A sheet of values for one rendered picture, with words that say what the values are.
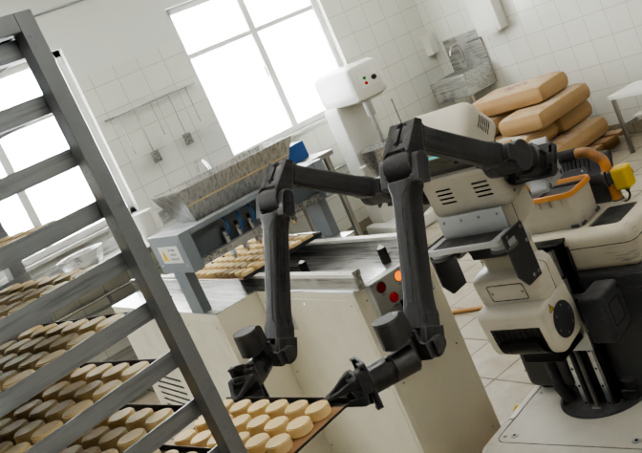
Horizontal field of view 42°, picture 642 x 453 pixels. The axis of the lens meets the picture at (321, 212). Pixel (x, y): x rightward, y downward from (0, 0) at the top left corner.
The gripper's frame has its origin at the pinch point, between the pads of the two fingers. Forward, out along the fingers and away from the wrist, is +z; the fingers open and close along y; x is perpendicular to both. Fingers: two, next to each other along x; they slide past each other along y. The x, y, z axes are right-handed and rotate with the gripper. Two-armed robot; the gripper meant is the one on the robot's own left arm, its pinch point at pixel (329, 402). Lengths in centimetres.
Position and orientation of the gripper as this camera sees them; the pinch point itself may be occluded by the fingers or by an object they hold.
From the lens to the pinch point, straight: 170.3
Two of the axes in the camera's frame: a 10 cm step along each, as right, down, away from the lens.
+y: -4.0, -9.0, -1.7
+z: -8.8, 4.3, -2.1
